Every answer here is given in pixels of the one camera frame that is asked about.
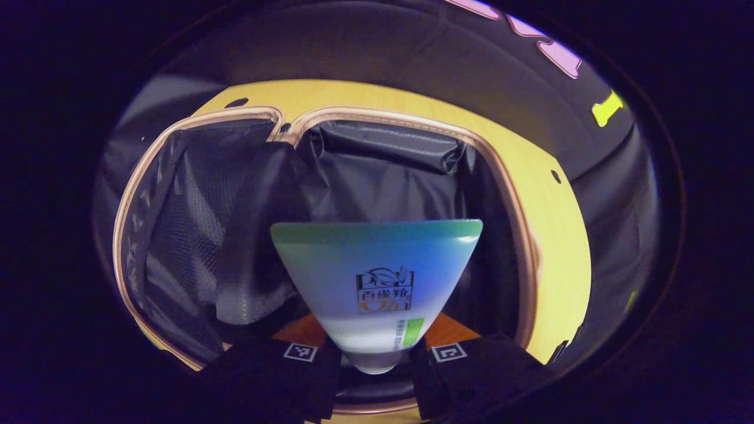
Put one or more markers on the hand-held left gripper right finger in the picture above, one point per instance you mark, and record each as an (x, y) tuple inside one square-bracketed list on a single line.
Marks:
[(477, 368)]

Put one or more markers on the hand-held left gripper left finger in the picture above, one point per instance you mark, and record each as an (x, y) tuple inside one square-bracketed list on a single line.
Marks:
[(265, 371)]

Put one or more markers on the green white cream tube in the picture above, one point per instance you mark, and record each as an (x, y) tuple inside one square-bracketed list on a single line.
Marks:
[(377, 259)]

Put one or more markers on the small pink suitcase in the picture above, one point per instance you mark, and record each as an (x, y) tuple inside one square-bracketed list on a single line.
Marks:
[(383, 188)]

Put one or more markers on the black backdrop cloth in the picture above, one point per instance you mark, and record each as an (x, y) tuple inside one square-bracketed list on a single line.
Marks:
[(412, 53)]

